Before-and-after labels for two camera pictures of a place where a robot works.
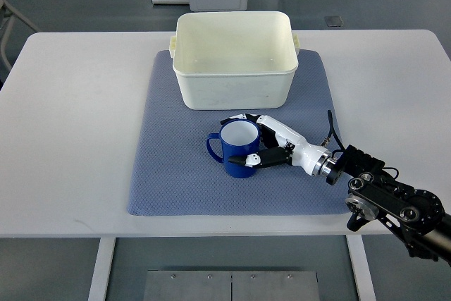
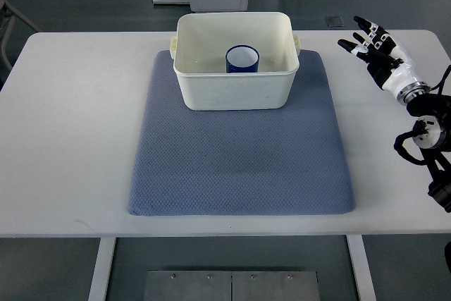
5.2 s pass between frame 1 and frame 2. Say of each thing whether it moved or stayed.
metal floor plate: stayed
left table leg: stayed
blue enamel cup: moved
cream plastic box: stayed
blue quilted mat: stayed
